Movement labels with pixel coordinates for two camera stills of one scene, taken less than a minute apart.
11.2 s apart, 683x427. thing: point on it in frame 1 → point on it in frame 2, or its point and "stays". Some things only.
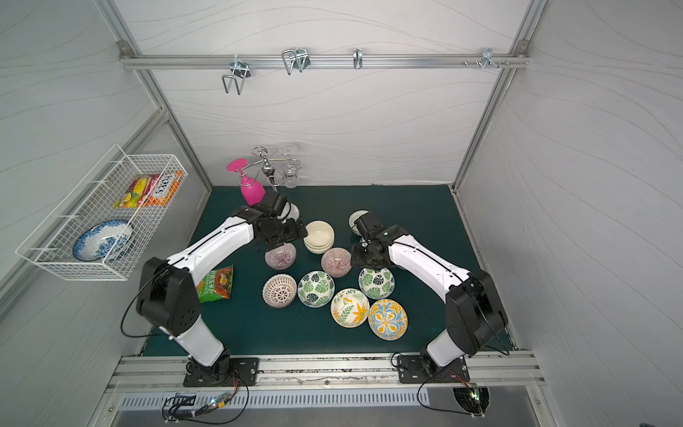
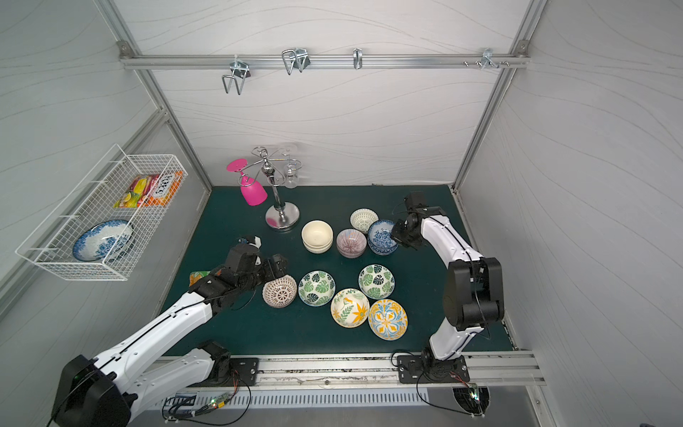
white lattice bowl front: x=279 y=291 stays
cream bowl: x=319 y=242 stays
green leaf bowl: x=376 y=284 stays
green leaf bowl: x=316 y=289 stays
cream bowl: x=320 y=237 stays
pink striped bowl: x=281 y=257 → x=351 y=242
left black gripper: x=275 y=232 → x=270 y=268
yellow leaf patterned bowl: x=350 y=308 stays
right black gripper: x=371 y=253 → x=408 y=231
